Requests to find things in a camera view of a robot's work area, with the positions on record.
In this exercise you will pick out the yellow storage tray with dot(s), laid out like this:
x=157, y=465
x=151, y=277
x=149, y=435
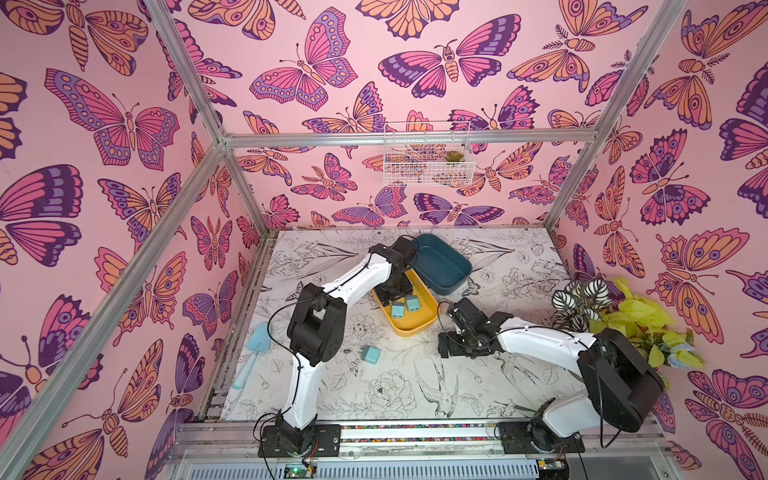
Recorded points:
x=413, y=313

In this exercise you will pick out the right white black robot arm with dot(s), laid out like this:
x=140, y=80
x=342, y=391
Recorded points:
x=619, y=387

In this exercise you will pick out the teal plug one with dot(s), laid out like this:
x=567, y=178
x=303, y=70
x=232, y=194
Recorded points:
x=398, y=310

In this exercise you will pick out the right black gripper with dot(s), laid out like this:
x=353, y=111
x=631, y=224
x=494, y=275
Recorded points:
x=459, y=330

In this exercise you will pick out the white wire basket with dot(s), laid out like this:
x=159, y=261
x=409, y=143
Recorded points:
x=416, y=158

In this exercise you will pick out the light blue brush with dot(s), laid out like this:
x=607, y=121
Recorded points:
x=259, y=343

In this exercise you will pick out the small green plant in basket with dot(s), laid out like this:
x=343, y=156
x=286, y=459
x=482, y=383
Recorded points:
x=454, y=156

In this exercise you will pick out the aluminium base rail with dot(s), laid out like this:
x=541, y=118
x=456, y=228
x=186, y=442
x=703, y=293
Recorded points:
x=420, y=449

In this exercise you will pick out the teal plug two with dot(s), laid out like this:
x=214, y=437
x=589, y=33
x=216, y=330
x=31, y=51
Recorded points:
x=412, y=303

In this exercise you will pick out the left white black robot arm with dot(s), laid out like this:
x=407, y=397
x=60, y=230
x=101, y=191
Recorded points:
x=316, y=331

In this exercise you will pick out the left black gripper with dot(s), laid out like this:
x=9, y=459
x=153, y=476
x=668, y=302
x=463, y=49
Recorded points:
x=408, y=288

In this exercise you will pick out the green potted plant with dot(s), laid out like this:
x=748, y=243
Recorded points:
x=594, y=305

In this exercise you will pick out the dark teal storage tray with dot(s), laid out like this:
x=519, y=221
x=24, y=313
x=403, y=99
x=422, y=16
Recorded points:
x=440, y=266

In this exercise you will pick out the teal plug five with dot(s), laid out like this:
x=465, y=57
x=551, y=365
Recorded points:
x=370, y=354

